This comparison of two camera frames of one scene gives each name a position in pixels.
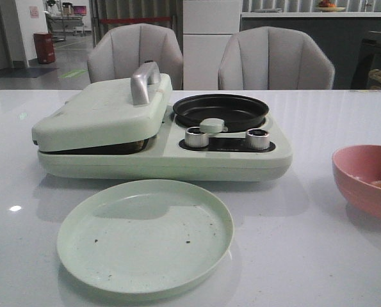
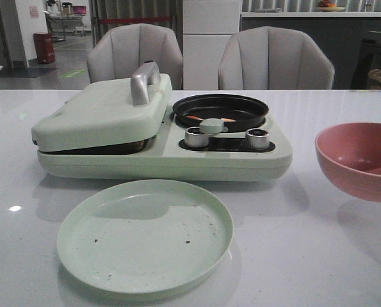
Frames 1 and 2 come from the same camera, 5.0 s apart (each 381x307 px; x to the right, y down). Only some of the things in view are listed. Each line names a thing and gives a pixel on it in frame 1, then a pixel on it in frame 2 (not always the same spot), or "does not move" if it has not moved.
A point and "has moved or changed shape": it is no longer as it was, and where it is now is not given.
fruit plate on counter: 325,6 does not move
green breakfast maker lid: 129,111 does not move
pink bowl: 365,174 has moved or changed shape
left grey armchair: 117,53 does not move
